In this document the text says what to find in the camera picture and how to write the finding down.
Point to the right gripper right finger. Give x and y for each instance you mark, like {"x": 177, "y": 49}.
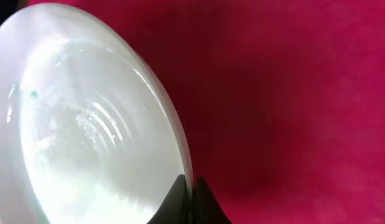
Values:
{"x": 205, "y": 207}

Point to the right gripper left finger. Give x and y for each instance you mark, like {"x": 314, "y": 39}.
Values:
{"x": 175, "y": 207}

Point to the white plate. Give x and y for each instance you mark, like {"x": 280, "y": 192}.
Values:
{"x": 88, "y": 134}

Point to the red plastic tray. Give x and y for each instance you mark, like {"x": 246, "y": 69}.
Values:
{"x": 282, "y": 102}

